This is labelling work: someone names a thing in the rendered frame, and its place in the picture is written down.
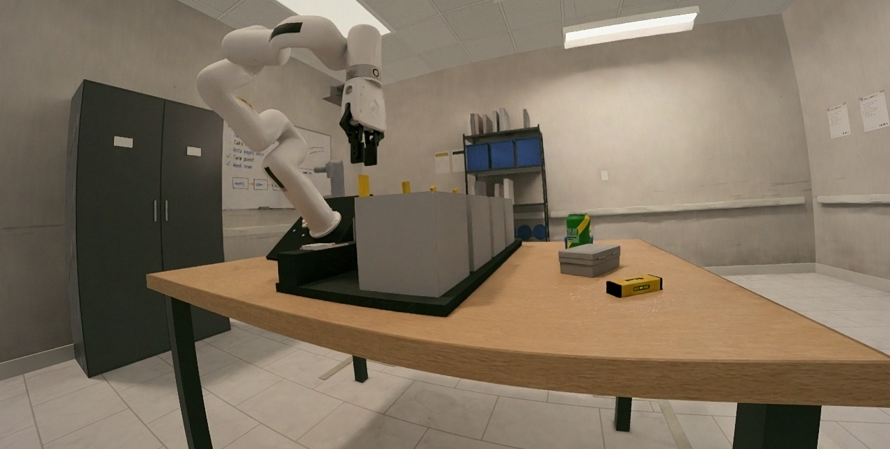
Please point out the green drink can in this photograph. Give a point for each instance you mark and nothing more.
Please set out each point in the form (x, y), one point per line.
(578, 229)

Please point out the yellow pocket level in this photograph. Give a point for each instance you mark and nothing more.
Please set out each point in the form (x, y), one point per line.
(634, 285)

